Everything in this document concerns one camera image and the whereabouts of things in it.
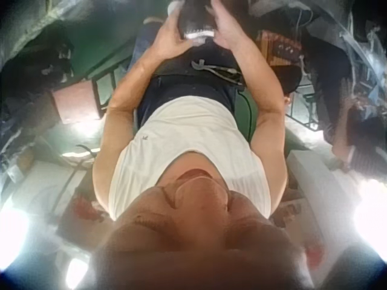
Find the black shoe with white sole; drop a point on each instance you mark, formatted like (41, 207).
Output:
(198, 21)

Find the person's right hand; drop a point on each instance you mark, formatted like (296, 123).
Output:
(234, 33)

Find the grey metal tool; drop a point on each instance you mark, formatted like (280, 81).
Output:
(199, 64)

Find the person's left hand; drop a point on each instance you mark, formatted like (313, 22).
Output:
(169, 42)

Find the heap of dark bags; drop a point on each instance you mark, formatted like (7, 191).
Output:
(45, 57)

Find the patterned brown box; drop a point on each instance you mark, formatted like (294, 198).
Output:
(279, 48)

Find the heap of dark clothes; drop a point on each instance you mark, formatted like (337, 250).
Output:
(338, 75)

